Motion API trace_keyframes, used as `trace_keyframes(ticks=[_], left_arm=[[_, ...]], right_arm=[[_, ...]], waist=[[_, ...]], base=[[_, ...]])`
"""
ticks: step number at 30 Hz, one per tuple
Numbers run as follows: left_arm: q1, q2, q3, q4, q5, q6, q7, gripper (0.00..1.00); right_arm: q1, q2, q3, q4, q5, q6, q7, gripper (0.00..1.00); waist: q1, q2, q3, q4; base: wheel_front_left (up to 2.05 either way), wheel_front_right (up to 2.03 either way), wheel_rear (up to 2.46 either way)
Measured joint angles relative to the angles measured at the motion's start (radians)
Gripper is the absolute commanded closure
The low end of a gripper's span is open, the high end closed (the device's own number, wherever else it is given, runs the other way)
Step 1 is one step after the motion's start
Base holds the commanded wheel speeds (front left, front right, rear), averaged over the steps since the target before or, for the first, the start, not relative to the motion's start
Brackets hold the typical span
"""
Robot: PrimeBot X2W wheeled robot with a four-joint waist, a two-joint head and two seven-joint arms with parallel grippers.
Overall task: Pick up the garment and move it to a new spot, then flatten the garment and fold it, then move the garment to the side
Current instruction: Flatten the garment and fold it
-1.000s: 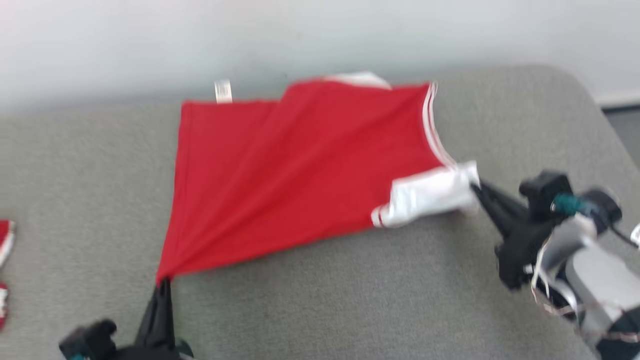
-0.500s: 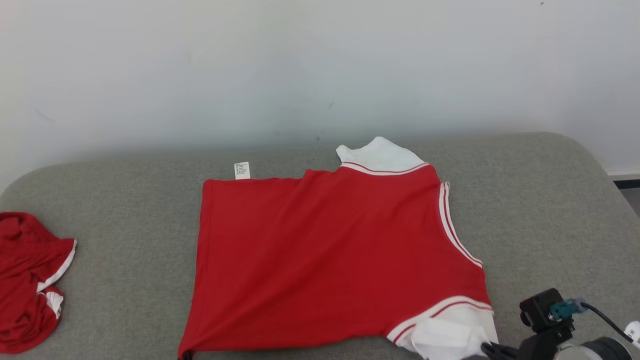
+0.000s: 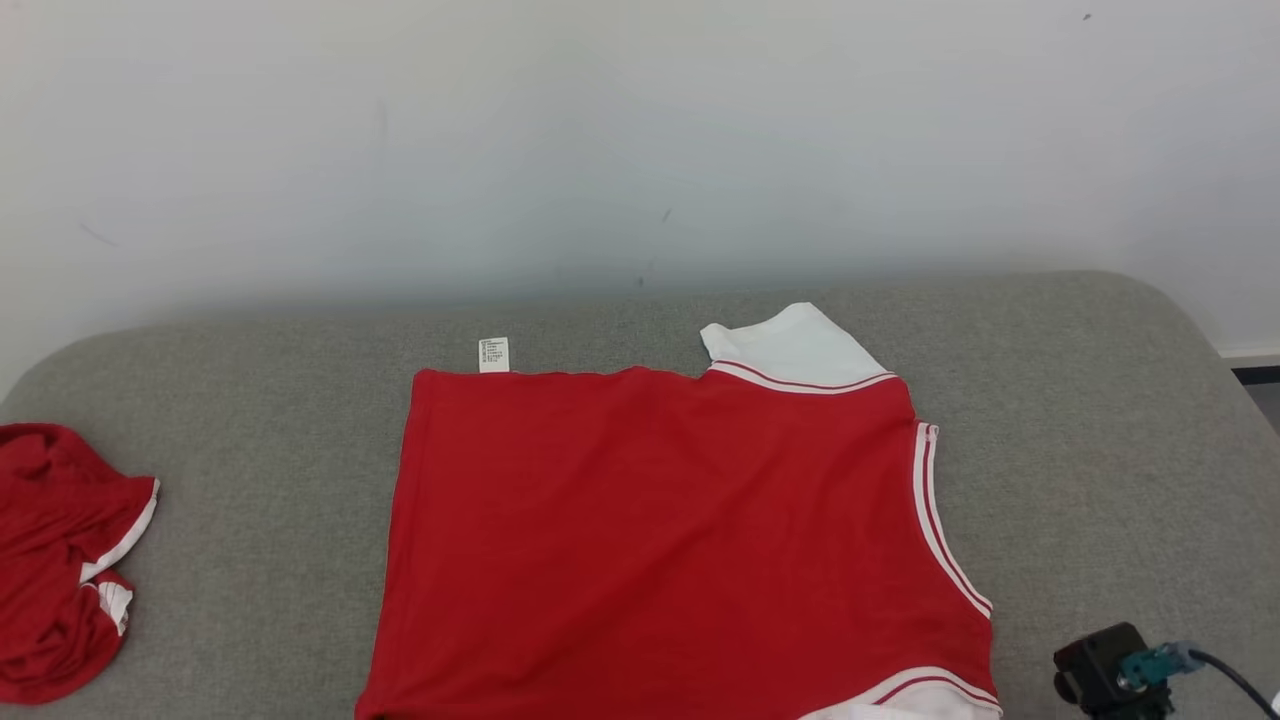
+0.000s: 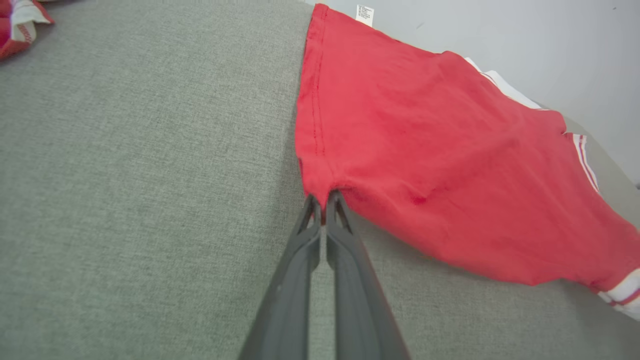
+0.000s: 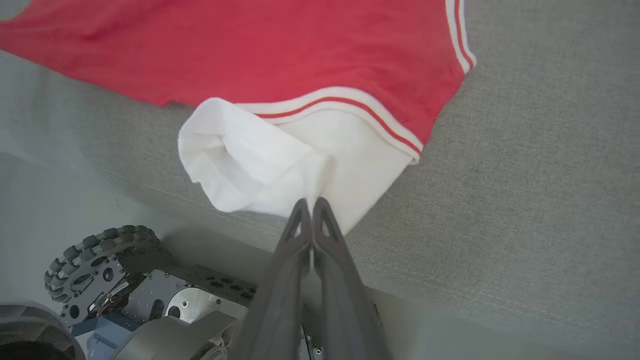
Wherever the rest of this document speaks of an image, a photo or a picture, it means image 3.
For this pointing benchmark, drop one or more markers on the red sleeveless jersey white trim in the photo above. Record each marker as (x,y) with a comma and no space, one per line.
(650,520)

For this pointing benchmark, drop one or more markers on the red shorts white stripe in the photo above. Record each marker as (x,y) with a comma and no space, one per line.
(50,520)

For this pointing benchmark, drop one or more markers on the grey fabric sofa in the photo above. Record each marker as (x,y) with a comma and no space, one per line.
(250,400)

